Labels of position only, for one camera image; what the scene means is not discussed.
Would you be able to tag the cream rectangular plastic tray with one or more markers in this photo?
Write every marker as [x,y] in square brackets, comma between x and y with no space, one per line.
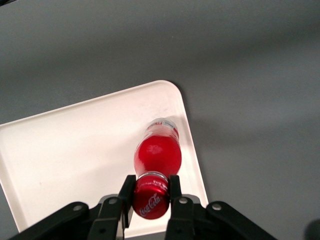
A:
[75,150]

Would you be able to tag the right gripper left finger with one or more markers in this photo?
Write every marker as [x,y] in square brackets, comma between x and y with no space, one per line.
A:
[110,215]

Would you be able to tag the red coke bottle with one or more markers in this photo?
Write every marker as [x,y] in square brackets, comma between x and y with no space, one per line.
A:
[157,155]

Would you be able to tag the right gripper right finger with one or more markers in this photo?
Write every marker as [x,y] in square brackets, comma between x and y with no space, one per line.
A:
[182,217]

